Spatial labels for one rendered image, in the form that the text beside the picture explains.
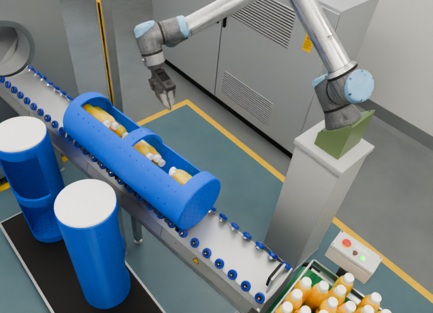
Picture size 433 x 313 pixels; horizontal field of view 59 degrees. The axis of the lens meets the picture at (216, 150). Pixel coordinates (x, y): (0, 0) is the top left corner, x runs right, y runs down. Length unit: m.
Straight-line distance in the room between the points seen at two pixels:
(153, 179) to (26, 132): 0.85
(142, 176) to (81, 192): 0.32
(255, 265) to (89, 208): 0.80
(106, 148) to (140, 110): 2.07
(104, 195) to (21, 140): 0.60
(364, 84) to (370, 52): 2.38
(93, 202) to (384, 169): 2.78
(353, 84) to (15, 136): 1.73
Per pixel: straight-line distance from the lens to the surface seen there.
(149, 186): 1.75
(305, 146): 2.13
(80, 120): 2.06
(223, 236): 1.88
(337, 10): 2.81
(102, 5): 2.23
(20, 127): 2.34
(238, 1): 1.87
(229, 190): 3.24
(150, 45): 1.62
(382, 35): 4.15
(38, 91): 2.76
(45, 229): 2.94
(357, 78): 1.85
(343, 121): 2.03
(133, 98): 4.11
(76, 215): 1.85
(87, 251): 1.98
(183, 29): 1.64
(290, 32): 3.06
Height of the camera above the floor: 2.51
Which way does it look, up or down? 45 degrees down
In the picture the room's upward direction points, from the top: 7 degrees clockwise
